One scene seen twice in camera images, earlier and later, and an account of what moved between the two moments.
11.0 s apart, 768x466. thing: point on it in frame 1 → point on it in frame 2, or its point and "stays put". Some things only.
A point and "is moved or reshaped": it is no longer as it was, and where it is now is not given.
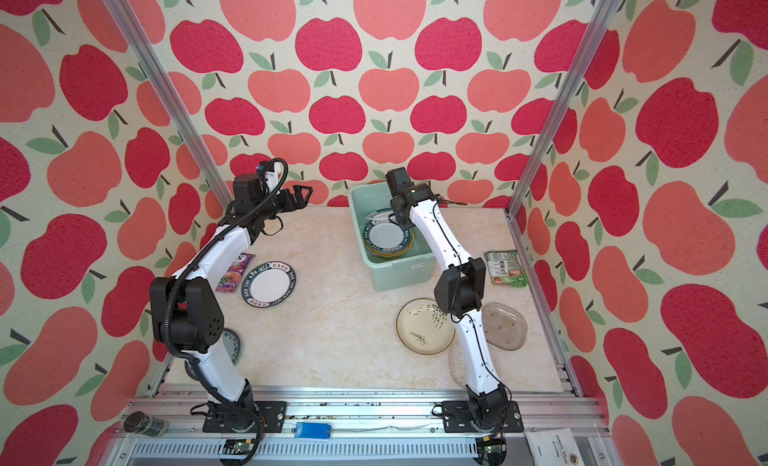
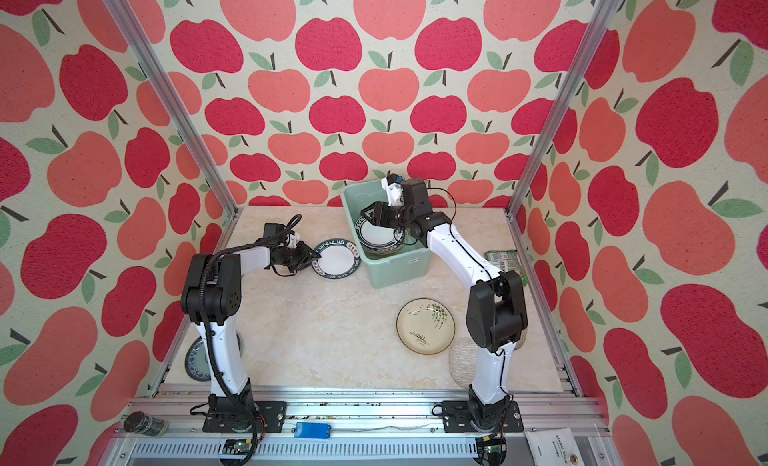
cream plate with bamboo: x=423 y=329 stays put
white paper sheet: x=554 y=447 stays put
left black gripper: x=284 y=194 → x=304 y=258
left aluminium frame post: x=169 y=90 stays put
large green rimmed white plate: x=386 y=236 is moved or reshaped
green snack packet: x=506 y=268 stays put
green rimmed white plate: x=269 y=285 → x=339 y=259
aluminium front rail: x=360 y=430 stays put
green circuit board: x=238 y=446 stays put
